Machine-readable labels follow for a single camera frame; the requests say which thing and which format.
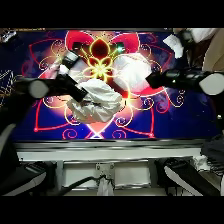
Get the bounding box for beige garment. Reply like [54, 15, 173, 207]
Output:
[202, 29, 224, 73]

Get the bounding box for white garment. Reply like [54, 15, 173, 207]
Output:
[189, 28, 218, 44]
[163, 33, 185, 60]

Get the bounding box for black cable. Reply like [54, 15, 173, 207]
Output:
[58, 175, 101, 196]

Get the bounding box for dark grey garment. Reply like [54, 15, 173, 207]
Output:
[199, 133, 224, 176]

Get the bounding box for silver frame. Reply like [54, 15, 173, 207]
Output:
[13, 139, 224, 197]

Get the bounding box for white long-sleeved shirt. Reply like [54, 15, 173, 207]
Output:
[66, 78, 125, 124]

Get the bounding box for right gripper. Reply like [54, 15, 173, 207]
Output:
[145, 70, 168, 90]

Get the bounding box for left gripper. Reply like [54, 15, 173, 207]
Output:
[63, 77, 89, 104]

